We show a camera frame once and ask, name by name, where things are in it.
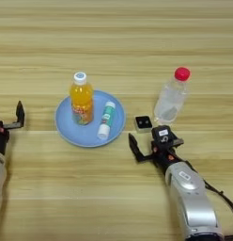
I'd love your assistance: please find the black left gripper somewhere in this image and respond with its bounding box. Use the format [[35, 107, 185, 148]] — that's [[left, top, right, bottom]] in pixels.
[[0, 100, 26, 156]]

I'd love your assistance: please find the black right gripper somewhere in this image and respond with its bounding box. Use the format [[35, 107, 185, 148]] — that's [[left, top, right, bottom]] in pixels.
[[128, 132, 185, 176]]

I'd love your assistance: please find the clear water bottle red cap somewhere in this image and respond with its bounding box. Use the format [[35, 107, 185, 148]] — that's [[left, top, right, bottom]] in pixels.
[[153, 66, 192, 125]]

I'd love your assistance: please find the orange juice bottle white cap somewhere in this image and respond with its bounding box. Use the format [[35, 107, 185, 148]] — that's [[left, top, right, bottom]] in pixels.
[[69, 71, 95, 126]]

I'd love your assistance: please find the small black white square box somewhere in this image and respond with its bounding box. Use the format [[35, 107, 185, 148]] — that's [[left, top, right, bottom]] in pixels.
[[133, 115, 154, 134]]

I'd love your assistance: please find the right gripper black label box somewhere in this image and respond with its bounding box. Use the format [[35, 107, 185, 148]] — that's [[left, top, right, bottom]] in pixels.
[[150, 124, 175, 145]]

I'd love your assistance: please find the green white glue stick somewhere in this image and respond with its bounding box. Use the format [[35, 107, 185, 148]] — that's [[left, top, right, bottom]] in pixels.
[[96, 101, 117, 140]]

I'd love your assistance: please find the light blue round plate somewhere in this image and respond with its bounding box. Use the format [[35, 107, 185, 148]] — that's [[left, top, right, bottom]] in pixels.
[[54, 88, 127, 149]]

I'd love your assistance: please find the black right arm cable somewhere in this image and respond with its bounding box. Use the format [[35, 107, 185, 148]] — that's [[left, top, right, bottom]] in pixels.
[[202, 179, 233, 241]]

